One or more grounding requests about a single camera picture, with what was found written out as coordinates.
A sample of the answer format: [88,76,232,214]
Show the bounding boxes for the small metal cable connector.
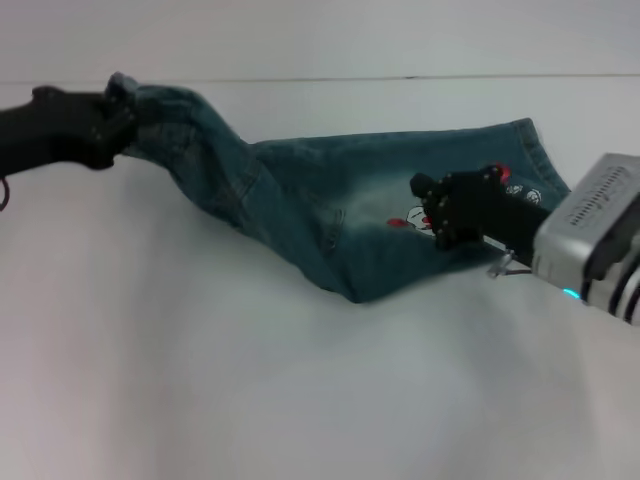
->
[486,248,517,280]

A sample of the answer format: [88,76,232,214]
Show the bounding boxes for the blue denim shorts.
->
[106,71,573,305]

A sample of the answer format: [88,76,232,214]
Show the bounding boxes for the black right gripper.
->
[409,163,552,267]

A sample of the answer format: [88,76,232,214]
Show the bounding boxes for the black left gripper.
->
[0,73,138,177]

